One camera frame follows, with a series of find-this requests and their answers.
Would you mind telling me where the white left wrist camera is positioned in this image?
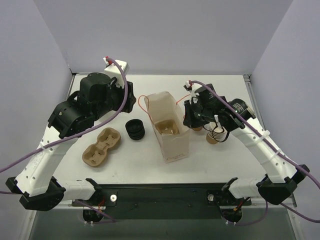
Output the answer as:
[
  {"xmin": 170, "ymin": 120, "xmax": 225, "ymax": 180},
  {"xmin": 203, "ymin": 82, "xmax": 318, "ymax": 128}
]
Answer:
[{"xmin": 103, "ymin": 57, "xmax": 130, "ymax": 88}]

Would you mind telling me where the printed paper takeout bag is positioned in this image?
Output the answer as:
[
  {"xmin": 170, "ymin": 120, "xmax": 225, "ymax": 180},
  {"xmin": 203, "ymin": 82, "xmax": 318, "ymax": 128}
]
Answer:
[{"xmin": 137, "ymin": 91, "xmax": 190, "ymax": 163}]

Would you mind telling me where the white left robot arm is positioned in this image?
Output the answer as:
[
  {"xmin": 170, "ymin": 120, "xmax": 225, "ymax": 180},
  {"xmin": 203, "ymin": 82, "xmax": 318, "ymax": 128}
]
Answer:
[{"xmin": 5, "ymin": 72, "xmax": 136, "ymax": 211}]

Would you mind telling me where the stack of black lids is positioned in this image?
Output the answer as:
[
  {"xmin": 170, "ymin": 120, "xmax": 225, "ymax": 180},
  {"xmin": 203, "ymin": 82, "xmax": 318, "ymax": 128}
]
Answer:
[{"xmin": 125, "ymin": 119, "xmax": 145, "ymax": 141}]

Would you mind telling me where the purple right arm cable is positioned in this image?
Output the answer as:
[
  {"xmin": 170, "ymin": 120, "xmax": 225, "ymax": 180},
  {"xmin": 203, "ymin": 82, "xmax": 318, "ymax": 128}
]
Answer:
[{"xmin": 191, "ymin": 80, "xmax": 320, "ymax": 227}]

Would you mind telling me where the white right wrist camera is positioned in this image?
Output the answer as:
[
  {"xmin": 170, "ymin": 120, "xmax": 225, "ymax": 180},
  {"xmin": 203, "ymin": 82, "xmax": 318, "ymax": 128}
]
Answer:
[{"xmin": 183, "ymin": 80, "xmax": 200, "ymax": 98}]

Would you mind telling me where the brown paper coffee cup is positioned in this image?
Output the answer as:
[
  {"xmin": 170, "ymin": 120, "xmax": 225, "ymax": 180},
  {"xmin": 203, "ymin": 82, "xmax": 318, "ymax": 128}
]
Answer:
[{"xmin": 192, "ymin": 126, "xmax": 203, "ymax": 132}]

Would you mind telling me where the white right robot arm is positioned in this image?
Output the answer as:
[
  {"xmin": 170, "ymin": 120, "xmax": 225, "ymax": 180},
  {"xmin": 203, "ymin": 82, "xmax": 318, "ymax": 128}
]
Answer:
[{"xmin": 183, "ymin": 83, "xmax": 309, "ymax": 205}]

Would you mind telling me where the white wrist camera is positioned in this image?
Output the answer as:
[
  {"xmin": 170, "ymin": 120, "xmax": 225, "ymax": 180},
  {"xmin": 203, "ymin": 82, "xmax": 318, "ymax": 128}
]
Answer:
[
  {"xmin": 103, "ymin": 57, "xmax": 130, "ymax": 88},
  {"xmin": 183, "ymin": 80, "xmax": 200, "ymax": 98}
]

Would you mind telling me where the stack of brown paper cups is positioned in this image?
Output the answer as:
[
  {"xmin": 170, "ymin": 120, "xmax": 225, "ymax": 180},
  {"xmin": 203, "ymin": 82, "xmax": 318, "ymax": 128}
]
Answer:
[{"xmin": 206, "ymin": 122, "xmax": 228, "ymax": 145}]

